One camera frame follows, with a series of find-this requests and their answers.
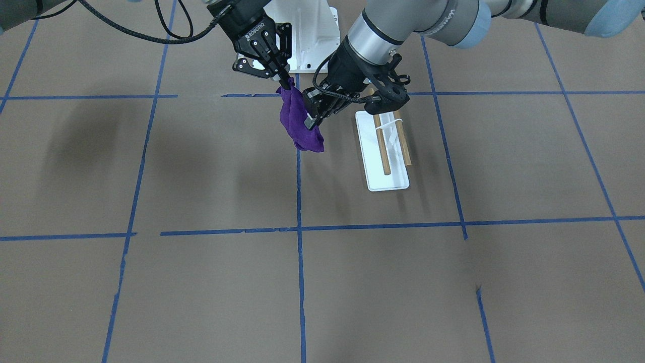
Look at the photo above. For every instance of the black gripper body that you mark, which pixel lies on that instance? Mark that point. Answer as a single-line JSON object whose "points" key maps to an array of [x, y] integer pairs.
{"points": [[346, 67], [243, 31]]}

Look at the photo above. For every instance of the purple microfiber towel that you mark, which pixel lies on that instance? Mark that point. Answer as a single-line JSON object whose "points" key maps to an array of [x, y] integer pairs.
{"points": [[292, 117]]}

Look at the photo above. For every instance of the short wooden rack rod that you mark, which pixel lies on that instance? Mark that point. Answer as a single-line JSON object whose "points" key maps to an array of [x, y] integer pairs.
{"points": [[382, 147]]}

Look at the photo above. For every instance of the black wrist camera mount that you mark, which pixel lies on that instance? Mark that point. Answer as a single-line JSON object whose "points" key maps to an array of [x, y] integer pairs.
{"points": [[391, 93]]}

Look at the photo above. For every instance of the long wooden rack rod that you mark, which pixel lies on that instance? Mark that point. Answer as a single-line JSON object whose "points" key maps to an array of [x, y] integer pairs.
{"points": [[402, 139]]}

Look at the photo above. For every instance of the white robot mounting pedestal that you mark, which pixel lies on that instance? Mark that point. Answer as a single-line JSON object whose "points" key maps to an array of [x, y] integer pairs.
{"points": [[315, 31]]}

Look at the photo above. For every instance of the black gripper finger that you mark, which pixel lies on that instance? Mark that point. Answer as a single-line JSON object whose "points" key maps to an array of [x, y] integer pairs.
{"points": [[283, 77], [318, 111]]}

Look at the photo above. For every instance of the white towel rack base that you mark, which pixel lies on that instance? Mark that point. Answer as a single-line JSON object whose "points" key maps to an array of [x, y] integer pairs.
{"points": [[375, 179]]}

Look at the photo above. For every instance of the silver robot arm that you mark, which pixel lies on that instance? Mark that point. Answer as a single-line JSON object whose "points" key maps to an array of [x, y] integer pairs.
{"points": [[384, 26]]}

